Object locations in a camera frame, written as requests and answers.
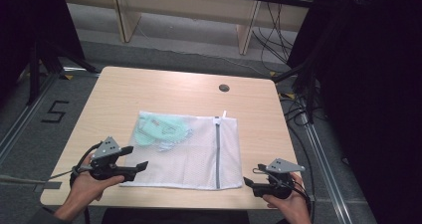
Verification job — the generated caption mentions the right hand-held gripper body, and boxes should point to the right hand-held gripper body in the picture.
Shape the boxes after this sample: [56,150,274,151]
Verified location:
[252,157,307,200]

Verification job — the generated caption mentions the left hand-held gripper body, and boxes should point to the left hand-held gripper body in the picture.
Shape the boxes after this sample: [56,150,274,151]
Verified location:
[89,135,137,182]

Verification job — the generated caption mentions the striped sock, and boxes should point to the striped sock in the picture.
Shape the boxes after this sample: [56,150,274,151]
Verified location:
[157,139,177,152]

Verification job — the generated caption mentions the mint green garment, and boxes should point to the mint green garment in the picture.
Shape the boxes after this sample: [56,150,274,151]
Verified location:
[133,112,195,148]

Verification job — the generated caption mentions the white mesh laundry bag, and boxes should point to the white mesh laundry bag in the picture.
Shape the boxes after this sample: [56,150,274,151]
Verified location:
[118,110,245,191]

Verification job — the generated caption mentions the person's right hand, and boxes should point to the person's right hand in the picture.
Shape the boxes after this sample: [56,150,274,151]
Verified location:
[261,171,314,224]

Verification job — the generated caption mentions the person's left hand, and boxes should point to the person's left hand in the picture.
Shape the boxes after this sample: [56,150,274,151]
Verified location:
[54,153,125,222]

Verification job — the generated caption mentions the grey floor tape strip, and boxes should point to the grey floor tape strip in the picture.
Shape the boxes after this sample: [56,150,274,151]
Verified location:
[33,180,63,194]

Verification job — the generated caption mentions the black metal stand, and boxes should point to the black metal stand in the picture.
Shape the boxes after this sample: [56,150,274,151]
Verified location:
[272,59,320,124]
[25,39,101,107]

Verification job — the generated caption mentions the black curtain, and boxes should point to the black curtain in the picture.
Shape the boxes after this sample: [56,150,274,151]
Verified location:
[0,0,87,103]
[286,0,422,224]

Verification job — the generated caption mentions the light wooden bench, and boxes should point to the light wooden bench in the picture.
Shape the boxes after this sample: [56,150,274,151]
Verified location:
[59,0,320,57]

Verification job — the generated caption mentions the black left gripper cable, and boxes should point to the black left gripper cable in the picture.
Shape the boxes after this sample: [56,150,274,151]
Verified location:
[69,141,104,224]

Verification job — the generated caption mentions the metal floor rail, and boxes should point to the metal floor rail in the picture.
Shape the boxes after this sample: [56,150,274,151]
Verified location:
[298,111,354,224]
[0,70,63,167]

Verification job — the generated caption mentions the black floor cables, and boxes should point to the black floor cables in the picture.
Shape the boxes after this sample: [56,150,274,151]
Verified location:
[279,93,317,172]

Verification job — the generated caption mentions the grey cable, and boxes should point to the grey cable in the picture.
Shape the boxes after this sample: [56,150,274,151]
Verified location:
[0,168,94,186]

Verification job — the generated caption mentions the bundle of black cables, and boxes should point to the bundle of black cables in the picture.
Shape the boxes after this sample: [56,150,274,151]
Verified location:
[251,1,297,67]

